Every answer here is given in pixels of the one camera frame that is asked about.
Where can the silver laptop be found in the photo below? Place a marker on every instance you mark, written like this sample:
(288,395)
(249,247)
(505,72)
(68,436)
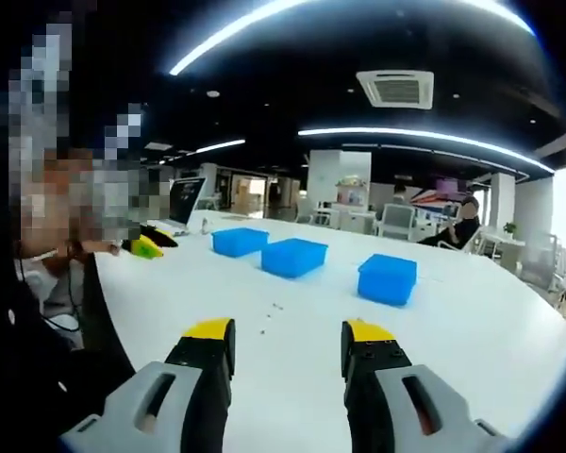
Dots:
(186,200)

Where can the potted green plant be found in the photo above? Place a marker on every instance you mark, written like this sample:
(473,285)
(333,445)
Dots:
(509,228)

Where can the blue plastic bin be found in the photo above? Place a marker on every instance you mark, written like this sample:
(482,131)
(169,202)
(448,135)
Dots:
(292,259)
(238,243)
(387,283)

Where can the colourful display shelf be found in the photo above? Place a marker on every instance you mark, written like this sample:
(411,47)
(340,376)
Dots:
(354,193)

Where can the white mesh office chair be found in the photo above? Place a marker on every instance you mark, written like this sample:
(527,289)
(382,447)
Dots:
(398,219)

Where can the white ceiling air vent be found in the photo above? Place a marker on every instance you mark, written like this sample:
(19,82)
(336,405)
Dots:
(396,89)

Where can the short ceiling light strip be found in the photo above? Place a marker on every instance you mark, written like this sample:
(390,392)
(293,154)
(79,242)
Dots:
(221,146)

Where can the long curved ceiling light strip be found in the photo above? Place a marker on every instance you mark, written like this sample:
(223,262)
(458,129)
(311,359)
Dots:
(177,70)

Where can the purple wall screen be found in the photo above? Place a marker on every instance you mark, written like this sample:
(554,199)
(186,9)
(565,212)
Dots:
(450,186)

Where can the grey mesh office chair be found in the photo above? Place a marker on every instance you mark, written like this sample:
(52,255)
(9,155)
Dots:
(540,259)

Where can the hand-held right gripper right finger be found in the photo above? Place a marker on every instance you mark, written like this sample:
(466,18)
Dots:
(375,363)

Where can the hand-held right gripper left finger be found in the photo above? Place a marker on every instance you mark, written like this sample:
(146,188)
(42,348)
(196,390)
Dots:
(200,363)

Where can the small white gadget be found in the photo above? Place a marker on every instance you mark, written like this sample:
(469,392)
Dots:
(204,229)

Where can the person's dark clothing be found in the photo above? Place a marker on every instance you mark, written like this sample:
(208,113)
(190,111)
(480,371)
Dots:
(42,387)

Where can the white office desk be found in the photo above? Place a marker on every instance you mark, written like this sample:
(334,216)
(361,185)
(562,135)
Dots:
(344,219)

